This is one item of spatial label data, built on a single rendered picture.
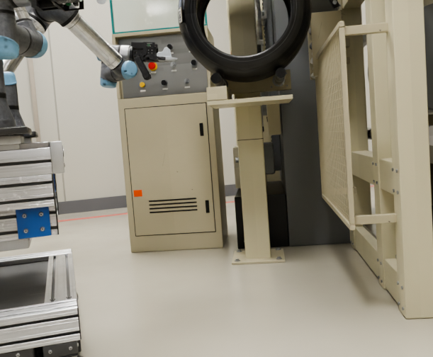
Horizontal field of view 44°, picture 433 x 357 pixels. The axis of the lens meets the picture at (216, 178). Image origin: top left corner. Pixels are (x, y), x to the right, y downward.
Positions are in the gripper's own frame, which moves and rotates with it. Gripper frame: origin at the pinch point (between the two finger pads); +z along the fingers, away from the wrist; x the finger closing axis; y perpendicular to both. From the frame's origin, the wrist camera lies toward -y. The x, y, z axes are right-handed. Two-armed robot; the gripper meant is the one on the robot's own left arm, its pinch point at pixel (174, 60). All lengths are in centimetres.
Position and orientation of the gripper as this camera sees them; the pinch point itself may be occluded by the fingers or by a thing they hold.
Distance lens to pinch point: 247.2
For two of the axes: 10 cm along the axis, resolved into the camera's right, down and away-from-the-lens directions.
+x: 0.9, -0.9, 9.9
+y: 0.5, -9.9, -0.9
